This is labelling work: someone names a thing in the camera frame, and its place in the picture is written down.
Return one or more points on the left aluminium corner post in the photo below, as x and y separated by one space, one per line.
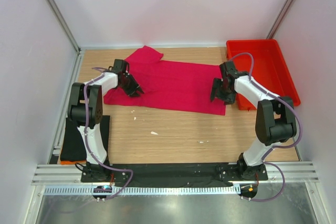
58 15

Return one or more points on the black folded t shirt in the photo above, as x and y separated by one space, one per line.
73 148

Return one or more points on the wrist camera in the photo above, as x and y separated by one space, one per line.
120 66
228 68

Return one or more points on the slotted grey cable duct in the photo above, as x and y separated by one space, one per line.
96 190

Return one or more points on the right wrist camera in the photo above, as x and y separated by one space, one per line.
228 68

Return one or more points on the aluminium corner post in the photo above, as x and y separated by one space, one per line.
280 18
58 15

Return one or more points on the orange folded t shirt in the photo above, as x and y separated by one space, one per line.
71 162

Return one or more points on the right aluminium corner post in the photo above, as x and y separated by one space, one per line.
280 18

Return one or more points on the red plastic bin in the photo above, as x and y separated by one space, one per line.
270 68

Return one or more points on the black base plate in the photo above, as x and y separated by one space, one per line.
175 175

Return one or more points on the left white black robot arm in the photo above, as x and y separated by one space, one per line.
85 109

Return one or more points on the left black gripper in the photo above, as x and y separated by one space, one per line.
135 86

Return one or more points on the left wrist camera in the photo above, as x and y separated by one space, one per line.
120 66

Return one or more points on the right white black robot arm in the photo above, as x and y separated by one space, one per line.
275 120

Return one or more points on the magenta t shirt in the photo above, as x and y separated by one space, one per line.
169 85

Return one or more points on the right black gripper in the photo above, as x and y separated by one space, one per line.
228 99

